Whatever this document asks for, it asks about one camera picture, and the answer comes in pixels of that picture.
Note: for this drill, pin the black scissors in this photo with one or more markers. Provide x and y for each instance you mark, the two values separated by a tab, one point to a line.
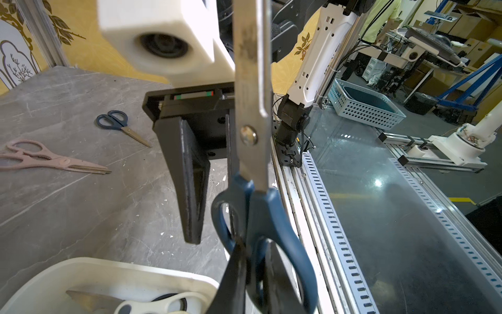
176	304

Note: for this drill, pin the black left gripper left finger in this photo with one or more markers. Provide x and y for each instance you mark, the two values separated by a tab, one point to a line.
231	295

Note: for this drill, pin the white plastic storage box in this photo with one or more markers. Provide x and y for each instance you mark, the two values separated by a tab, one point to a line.
47	291

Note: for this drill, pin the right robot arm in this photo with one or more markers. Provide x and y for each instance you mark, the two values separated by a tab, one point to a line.
335	22

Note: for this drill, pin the white handled scissors front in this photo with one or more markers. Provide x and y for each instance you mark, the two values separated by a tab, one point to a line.
98	303

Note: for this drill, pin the light blue perforated basket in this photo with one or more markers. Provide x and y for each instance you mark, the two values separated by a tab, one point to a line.
364	105

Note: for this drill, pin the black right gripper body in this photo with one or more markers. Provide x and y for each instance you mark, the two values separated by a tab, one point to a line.
206	109

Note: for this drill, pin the pink scissors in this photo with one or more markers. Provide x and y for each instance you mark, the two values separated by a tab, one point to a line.
30	154

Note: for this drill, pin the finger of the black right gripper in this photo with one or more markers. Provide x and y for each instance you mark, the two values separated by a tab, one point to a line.
189	168

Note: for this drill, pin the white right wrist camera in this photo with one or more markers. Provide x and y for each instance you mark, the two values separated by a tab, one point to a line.
178	40

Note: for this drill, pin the dark teal scissors back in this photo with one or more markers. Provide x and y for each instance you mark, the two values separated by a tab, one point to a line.
118	120

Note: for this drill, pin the dark teal scissors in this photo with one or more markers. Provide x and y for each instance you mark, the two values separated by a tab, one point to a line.
250	210
118	120

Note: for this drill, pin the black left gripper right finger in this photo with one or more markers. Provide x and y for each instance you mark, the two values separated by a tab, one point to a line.
279	294

